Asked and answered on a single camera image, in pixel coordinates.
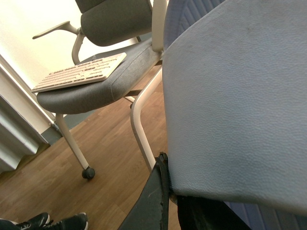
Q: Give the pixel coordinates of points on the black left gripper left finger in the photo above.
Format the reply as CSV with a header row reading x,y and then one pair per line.
x,y
150,211

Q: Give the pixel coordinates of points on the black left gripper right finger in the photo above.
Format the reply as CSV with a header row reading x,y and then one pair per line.
x,y
196,213

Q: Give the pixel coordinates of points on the light blue slide sandal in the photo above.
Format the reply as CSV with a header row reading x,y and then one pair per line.
x,y
235,92

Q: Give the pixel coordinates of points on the black sneaker right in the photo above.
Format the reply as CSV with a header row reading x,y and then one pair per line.
x,y
76,222

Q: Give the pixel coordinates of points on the black sneaker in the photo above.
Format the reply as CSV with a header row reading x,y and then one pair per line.
x,y
76,222
35,223

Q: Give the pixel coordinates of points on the black sneaker left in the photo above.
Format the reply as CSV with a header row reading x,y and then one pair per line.
x,y
35,223

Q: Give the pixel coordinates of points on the white keyboard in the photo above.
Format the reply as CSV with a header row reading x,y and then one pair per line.
x,y
89,72

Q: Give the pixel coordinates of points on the grey white office chair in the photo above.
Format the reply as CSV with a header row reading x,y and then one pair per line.
x,y
105,23

